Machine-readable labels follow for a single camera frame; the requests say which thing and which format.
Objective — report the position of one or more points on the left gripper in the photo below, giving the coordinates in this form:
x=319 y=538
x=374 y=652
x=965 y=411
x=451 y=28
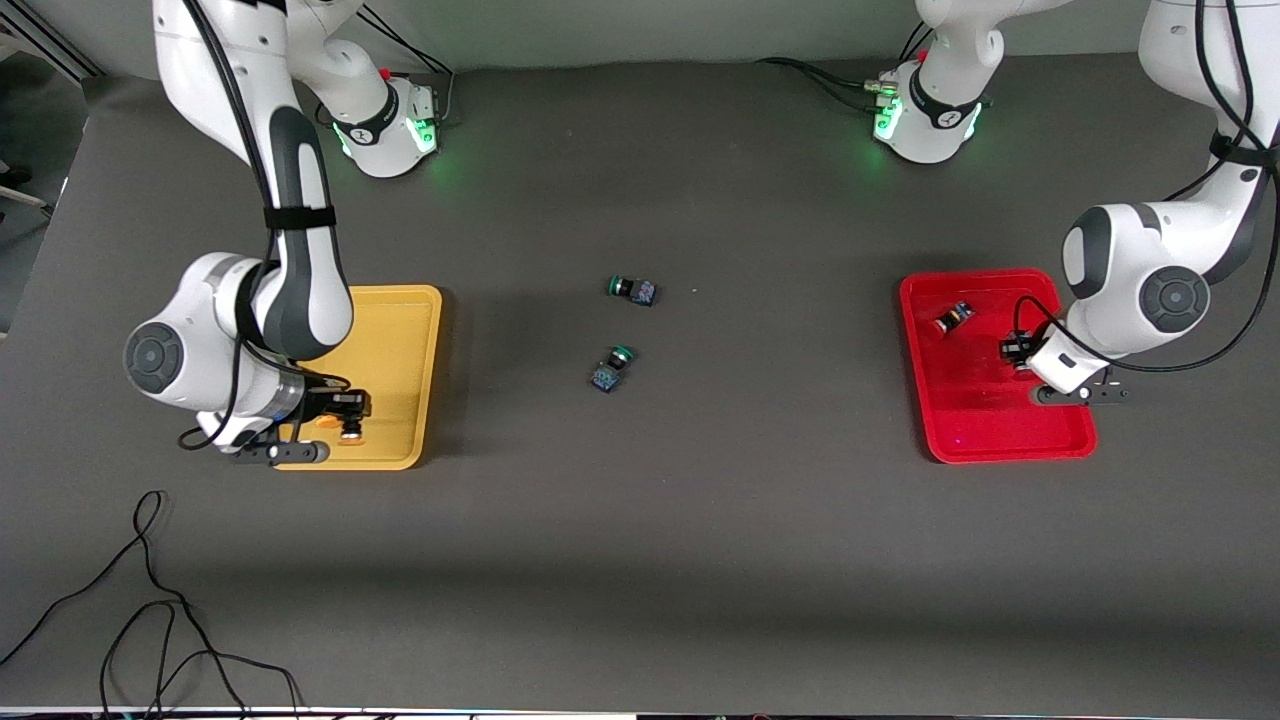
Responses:
x=1016 y=349

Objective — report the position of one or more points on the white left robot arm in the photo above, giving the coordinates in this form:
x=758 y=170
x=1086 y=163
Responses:
x=1130 y=270

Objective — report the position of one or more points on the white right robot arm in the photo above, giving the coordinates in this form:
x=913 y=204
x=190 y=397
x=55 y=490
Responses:
x=300 y=220

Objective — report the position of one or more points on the aluminium frame rail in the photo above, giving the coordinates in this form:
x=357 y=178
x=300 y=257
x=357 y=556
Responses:
x=55 y=45

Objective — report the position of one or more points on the green push button switch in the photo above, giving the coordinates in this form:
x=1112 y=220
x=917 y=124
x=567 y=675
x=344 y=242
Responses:
x=612 y=368
x=632 y=289

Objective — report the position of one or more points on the yellow plastic tray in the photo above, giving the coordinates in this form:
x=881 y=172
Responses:
x=395 y=350

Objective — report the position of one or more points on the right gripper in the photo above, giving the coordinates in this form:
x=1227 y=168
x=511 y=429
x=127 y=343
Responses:
x=326 y=405

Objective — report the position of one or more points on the red push button switch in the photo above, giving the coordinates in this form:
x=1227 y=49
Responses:
x=1012 y=353
x=953 y=318

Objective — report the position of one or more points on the dark grey table mat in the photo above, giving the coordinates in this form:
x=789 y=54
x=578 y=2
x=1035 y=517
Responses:
x=640 y=560

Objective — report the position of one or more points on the red plastic tray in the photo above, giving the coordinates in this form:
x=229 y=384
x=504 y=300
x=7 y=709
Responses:
x=980 y=410

